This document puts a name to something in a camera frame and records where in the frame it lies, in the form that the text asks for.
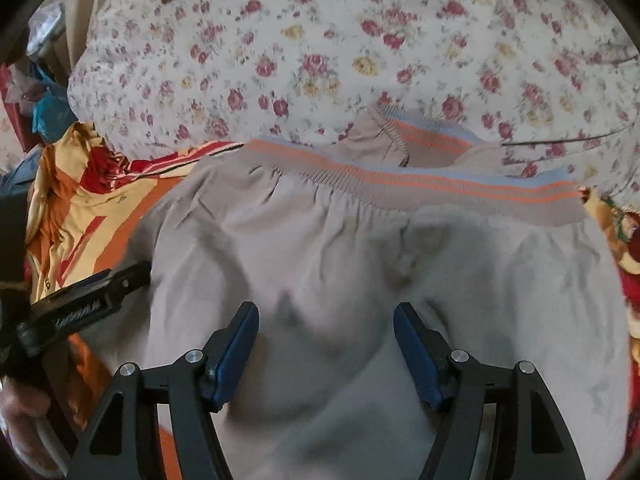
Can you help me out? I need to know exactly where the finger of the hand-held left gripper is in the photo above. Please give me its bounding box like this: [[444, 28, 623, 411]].
[[20, 259, 152, 347]]

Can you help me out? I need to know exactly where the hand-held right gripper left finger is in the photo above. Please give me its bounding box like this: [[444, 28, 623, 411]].
[[67, 301, 261, 480]]

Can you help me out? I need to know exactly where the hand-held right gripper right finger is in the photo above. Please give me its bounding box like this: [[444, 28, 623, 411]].
[[393, 301, 587, 480]]

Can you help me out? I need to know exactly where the beige jacket with striped hem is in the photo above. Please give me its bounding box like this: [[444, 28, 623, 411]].
[[127, 104, 632, 480]]

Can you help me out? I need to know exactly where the person's left hand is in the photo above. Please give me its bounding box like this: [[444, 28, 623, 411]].
[[0, 386, 54, 461]]

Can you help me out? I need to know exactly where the orange printed blanket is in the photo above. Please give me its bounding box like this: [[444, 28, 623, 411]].
[[24, 121, 640, 480]]

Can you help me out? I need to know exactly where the blue plastic bag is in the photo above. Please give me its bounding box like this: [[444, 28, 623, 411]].
[[27, 60, 72, 142]]

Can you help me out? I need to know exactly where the shiny grey object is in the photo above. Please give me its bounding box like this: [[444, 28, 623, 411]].
[[26, 2, 67, 57]]

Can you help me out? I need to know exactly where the floral bed sheet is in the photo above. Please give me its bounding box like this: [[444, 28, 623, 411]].
[[66, 0, 640, 197]]

